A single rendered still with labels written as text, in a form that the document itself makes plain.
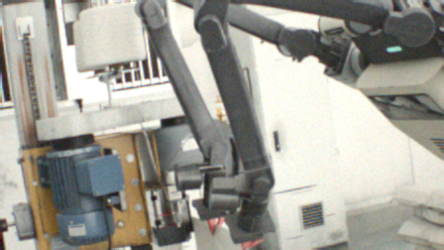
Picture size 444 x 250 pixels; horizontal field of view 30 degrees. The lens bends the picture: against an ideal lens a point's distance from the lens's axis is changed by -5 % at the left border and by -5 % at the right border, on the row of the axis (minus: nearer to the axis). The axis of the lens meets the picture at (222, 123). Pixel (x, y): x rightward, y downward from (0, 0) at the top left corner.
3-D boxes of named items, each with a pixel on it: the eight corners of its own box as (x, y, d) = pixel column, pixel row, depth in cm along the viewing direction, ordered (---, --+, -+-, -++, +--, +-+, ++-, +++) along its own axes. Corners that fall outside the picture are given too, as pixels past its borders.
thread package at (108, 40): (154, 61, 216) (145, -5, 215) (90, 70, 211) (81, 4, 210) (140, 64, 232) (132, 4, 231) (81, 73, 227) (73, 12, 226)
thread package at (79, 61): (129, 66, 241) (121, 9, 240) (80, 73, 237) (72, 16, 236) (119, 69, 255) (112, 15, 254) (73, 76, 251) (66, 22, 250)
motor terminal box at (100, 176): (129, 198, 210) (121, 153, 210) (96, 206, 203) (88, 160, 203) (111, 197, 216) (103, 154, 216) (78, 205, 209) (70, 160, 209)
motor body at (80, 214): (122, 240, 213) (106, 144, 212) (64, 250, 209) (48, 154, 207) (112, 232, 228) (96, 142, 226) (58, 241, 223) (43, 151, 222)
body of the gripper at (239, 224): (223, 220, 189) (227, 199, 184) (266, 212, 192) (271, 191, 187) (232, 243, 185) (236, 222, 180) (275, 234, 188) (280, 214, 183)
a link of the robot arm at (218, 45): (221, 15, 150) (219, -11, 159) (190, 23, 151) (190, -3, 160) (278, 195, 174) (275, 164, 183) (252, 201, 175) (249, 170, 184)
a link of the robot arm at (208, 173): (229, 169, 210) (223, 158, 215) (201, 172, 208) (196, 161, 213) (228, 192, 213) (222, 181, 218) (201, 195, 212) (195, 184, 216)
